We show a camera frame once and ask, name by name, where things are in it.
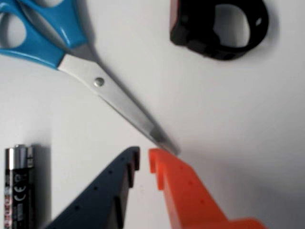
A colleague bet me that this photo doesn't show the black silver AA battery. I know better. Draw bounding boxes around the black silver AA battery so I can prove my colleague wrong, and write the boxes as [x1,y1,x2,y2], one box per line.
[4,144,35,229]

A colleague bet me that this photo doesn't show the blue handled scissors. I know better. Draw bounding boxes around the blue handled scissors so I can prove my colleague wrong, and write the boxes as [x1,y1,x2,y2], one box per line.
[0,0,181,156]

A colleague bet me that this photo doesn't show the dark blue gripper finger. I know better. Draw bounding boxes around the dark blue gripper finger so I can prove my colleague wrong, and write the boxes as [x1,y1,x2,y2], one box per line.
[44,146,141,229]

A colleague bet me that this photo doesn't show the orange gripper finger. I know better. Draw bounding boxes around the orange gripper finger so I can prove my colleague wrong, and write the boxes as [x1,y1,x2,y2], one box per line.
[148,147,266,229]

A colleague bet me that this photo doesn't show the black ring-shaped part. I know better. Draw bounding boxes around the black ring-shaped part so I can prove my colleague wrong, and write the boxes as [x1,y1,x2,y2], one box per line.
[169,0,270,61]

